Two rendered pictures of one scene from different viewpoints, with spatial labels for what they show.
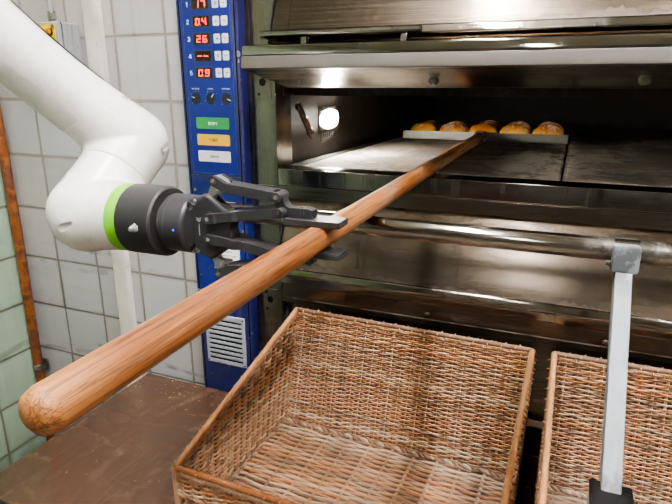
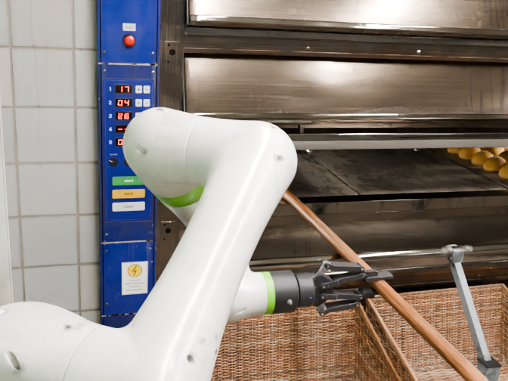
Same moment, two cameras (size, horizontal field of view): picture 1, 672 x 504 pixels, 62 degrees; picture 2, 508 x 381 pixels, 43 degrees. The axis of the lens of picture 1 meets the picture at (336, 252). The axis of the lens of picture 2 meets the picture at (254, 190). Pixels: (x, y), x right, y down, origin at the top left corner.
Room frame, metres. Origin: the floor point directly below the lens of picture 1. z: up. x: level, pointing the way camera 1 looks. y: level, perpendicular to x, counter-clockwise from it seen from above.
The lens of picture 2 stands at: (-0.18, 1.10, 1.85)
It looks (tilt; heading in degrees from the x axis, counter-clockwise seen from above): 19 degrees down; 320
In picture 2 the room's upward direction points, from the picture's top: 4 degrees clockwise
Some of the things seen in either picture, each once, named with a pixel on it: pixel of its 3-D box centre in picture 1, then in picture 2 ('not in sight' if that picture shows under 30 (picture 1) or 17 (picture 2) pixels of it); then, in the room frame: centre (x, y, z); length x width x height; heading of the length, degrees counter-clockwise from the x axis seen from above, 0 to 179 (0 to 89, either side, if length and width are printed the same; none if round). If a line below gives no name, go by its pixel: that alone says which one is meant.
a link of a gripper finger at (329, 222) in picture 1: (315, 221); (376, 276); (0.64, 0.02, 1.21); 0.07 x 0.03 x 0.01; 68
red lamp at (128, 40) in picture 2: not in sight; (129, 35); (1.31, 0.29, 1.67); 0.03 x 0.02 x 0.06; 67
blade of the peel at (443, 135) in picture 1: (488, 132); not in sight; (2.10, -0.56, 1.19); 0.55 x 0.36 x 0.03; 68
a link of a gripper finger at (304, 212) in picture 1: (295, 204); (367, 269); (0.65, 0.05, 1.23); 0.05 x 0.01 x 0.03; 68
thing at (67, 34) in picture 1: (55, 44); not in sight; (1.49, 0.70, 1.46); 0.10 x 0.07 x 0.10; 67
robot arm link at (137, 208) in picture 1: (158, 219); (280, 290); (0.72, 0.24, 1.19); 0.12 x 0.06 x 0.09; 158
